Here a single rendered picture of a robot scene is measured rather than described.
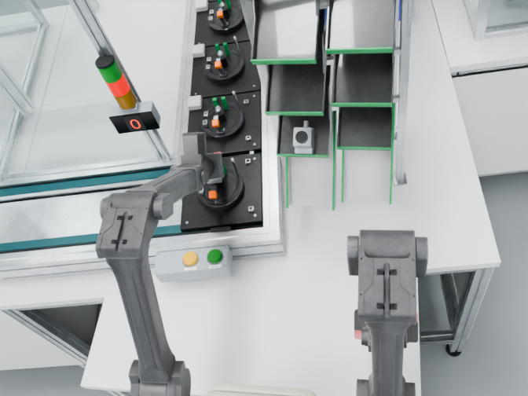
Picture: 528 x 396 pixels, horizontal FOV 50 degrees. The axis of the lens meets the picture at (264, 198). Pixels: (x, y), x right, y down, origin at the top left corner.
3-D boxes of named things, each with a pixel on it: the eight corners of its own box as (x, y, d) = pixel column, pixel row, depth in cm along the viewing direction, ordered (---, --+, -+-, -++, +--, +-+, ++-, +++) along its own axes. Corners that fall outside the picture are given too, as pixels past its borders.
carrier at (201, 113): (262, 152, 174) (254, 126, 164) (187, 161, 178) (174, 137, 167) (261, 94, 187) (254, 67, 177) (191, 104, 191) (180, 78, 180)
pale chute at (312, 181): (335, 206, 155) (334, 210, 151) (289, 204, 158) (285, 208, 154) (337, 102, 149) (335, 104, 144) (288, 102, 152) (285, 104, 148)
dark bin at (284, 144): (329, 158, 140) (325, 152, 132) (277, 156, 143) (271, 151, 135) (335, 49, 143) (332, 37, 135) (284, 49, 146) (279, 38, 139)
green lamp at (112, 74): (121, 82, 142) (113, 67, 138) (102, 85, 143) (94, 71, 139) (123, 67, 145) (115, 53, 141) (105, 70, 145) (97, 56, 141)
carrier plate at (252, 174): (263, 224, 161) (262, 220, 159) (181, 232, 164) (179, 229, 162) (262, 156, 174) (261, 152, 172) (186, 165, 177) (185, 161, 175)
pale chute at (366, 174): (391, 200, 153) (391, 204, 149) (342, 198, 156) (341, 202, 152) (395, 95, 147) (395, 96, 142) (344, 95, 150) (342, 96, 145)
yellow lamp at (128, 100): (136, 108, 150) (129, 96, 146) (118, 111, 151) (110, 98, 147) (137, 94, 153) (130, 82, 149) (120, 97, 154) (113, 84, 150)
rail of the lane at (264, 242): (285, 255, 164) (280, 237, 155) (4, 282, 177) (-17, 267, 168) (285, 239, 167) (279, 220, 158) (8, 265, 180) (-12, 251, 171)
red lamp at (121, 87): (129, 95, 146) (121, 82, 142) (110, 98, 147) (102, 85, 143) (130, 81, 149) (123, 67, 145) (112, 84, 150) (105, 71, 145)
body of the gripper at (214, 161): (185, 156, 151) (177, 160, 144) (221, 152, 149) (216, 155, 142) (188, 180, 152) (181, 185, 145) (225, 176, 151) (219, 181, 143)
